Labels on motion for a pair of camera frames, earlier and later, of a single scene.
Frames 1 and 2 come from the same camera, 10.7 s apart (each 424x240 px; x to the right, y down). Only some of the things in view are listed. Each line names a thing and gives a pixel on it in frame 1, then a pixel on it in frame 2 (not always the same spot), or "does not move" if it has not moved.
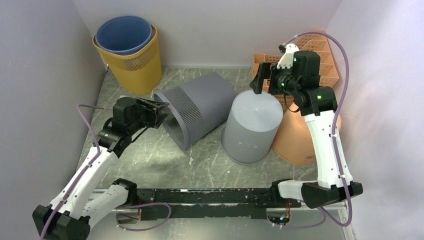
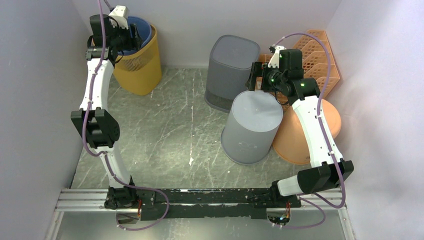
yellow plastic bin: [140, 72] does not move
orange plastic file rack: [313, 40] does not move
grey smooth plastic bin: [251, 127] does not move
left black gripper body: [146, 116] -> [125, 41]
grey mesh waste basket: [196, 106] -> [230, 61]
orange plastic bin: [293, 142] does not move
